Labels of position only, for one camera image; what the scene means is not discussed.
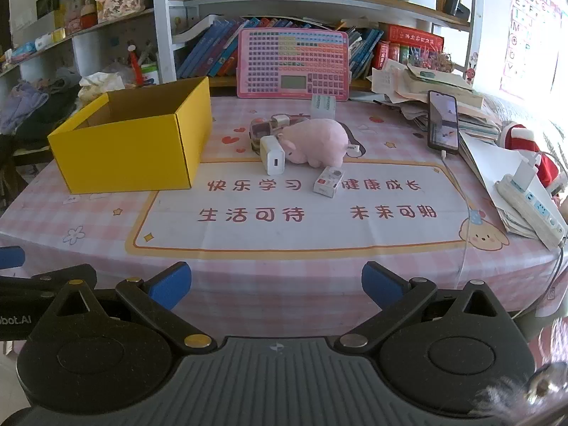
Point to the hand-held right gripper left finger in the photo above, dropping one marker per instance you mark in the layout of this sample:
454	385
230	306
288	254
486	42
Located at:
171	285

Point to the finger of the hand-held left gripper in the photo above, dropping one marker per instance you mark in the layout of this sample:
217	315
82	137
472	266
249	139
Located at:
11	257
44	279

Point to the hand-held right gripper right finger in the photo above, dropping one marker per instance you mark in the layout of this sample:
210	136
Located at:
381	282

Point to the yellow cardboard box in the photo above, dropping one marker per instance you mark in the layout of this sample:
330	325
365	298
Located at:
133	155

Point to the pink plush pig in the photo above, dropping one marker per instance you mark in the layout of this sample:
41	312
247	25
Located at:
319	142

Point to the white charger adapter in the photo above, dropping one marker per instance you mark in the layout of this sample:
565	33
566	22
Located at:
271	157

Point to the blue grey toy stapler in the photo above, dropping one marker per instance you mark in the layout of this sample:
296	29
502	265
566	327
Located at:
259	131

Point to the pink checked tablecloth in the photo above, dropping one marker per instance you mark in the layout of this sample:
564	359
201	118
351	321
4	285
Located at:
275	239

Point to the small white box red label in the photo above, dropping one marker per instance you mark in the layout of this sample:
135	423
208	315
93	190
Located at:
326	182

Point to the dark cloth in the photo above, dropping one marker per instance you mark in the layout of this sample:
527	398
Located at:
53	111

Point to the purple cloth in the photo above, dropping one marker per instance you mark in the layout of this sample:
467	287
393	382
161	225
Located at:
22	104

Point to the white paper sheets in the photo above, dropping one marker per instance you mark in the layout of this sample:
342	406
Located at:
483	164

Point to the white power strip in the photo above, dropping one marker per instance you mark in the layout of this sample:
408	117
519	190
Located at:
532	208

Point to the black smartphone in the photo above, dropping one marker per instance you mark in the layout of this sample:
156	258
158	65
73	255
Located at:
443	120

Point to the white plug adapter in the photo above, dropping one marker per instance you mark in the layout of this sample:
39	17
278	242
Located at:
526	175

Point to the white tape roll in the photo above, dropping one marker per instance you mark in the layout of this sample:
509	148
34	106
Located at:
324	106

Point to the pile of papers and books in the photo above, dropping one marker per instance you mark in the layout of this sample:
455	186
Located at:
399	84

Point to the white green jar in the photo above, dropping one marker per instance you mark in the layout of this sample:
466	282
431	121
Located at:
150	75

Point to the red bottle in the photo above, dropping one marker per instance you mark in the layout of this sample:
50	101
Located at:
134	64

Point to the row of blue books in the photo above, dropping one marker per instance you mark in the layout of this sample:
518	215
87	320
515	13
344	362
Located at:
208	49

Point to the pink learning tablet toy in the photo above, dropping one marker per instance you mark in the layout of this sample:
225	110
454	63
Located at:
275	62

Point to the red book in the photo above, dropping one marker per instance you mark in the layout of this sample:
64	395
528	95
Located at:
412	37

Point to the white shelf unit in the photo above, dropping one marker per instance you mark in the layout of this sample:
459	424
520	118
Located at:
162	17

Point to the small black box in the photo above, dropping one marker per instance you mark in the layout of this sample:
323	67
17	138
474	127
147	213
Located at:
455	4

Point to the alphabet wall poster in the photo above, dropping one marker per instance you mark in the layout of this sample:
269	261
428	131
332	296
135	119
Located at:
528	31

